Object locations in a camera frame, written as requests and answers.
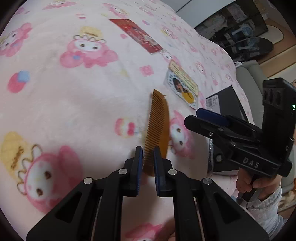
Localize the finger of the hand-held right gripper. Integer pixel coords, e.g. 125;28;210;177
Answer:
196;108;262;137
184;115;243;149

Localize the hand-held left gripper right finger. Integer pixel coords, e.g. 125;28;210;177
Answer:
154;146;270;241

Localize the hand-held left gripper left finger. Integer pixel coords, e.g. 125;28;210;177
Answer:
26;146;143;241

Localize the black box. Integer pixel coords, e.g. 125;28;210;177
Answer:
205;85;250;173

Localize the orange sticker card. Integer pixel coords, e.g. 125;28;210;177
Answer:
164;60;200;109

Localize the wooden comb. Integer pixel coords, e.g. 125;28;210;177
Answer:
142;89;170;176

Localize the red packet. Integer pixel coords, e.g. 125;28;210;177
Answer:
109;19;164;54

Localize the person's right forearm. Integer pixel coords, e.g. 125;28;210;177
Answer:
231;185;289;234

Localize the person's right hand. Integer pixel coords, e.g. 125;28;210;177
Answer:
236;168;281;200

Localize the grey sofa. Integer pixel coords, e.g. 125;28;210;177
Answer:
235;60;296;193

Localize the glass display cabinet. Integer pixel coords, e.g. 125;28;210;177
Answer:
194;0;274;63

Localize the pink printed blanket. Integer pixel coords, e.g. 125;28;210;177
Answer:
0;0;255;241

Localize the white wardrobe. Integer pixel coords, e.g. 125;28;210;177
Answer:
174;0;234;26

